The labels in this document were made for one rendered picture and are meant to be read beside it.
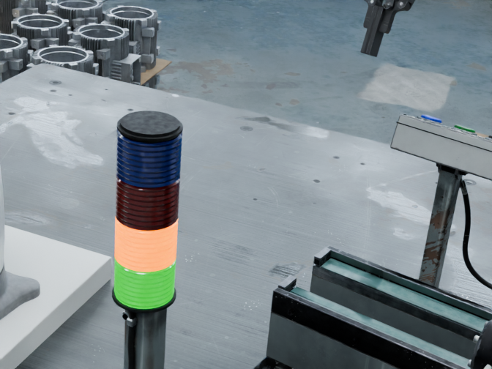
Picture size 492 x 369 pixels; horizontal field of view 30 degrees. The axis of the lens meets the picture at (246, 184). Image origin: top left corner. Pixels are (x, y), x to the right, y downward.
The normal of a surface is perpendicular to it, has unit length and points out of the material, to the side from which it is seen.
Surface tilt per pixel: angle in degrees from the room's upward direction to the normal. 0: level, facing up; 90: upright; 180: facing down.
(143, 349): 90
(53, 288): 1
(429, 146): 69
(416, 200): 0
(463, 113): 0
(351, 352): 90
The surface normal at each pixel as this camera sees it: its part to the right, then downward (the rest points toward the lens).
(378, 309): -0.55, 0.34
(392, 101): 0.08, -0.89
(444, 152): -0.49, 0.00
